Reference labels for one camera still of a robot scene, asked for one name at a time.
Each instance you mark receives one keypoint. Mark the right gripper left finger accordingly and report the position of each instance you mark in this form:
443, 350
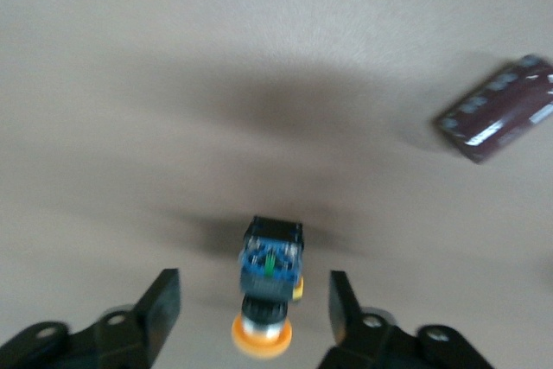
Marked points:
129, 334

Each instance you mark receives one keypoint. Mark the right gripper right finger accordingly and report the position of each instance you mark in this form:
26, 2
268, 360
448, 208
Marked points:
371, 343

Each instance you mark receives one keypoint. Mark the orange push button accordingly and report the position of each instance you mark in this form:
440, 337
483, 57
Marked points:
270, 274

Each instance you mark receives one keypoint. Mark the maroon cylindrical capacitor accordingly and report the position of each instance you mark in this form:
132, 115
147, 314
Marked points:
505, 110

